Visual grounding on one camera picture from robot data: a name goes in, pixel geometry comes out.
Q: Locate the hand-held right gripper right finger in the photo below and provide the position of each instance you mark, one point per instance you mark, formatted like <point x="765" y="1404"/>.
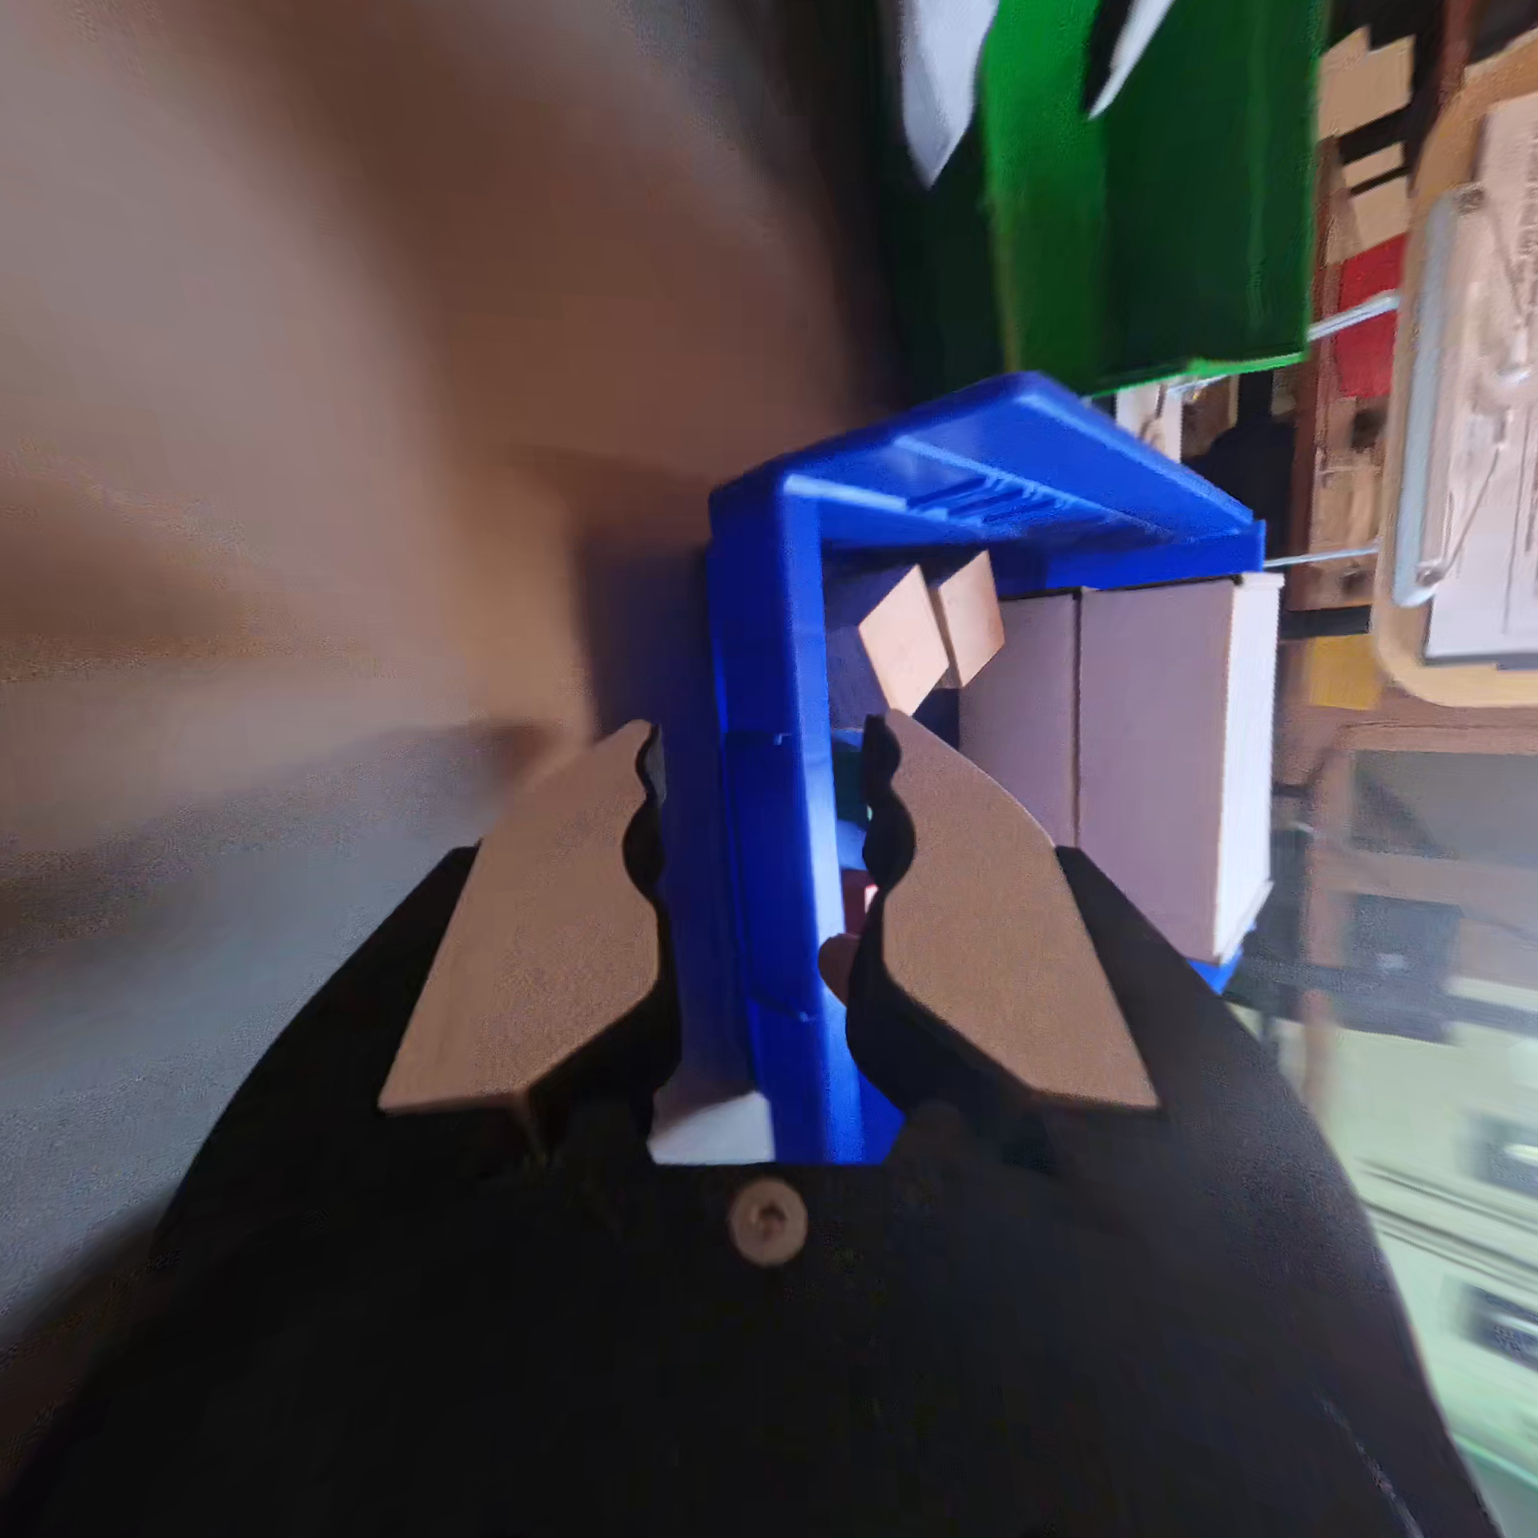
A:
<point x="998" y="961"/>

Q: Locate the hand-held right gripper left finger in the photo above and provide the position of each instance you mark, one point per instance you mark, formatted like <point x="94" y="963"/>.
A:
<point x="540" y="950"/>

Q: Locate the red cube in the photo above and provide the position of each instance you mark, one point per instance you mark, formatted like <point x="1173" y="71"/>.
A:
<point x="859" y="898"/>

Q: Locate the wooden cube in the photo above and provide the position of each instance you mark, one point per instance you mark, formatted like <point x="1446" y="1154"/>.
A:
<point x="838" y="969"/>
<point x="973" y="617"/>
<point x="901" y="648"/>

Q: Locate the white cardboard box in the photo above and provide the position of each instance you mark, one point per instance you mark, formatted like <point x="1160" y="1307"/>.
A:
<point x="1153" y="757"/>

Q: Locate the blue plastic bin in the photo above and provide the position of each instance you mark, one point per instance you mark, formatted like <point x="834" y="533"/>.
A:
<point x="770" y="673"/>

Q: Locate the yellow box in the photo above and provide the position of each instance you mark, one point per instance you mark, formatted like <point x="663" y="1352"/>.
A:
<point x="1339" y="669"/>

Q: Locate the red box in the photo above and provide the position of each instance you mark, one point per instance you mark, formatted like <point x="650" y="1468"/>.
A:
<point x="1369" y="315"/>

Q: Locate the teal cube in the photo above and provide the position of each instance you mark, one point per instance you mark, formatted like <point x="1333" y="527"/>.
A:
<point x="849" y="787"/>

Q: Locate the white card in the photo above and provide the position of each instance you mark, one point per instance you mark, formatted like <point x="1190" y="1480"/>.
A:
<point x="711" y="1122"/>

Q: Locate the printed instruction sheet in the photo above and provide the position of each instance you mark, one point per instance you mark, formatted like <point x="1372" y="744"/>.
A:
<point x="1496" y="480"/>

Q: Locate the metal clipboard clip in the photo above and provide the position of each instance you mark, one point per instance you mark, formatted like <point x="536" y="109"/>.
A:
<point x="1423" y="394"/>

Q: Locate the green plastic crate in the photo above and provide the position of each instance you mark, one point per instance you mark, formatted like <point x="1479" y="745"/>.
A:
<point x="1153" y="181"/>

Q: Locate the white paper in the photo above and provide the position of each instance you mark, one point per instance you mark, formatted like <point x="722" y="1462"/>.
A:
<point x="947" y="83"/>

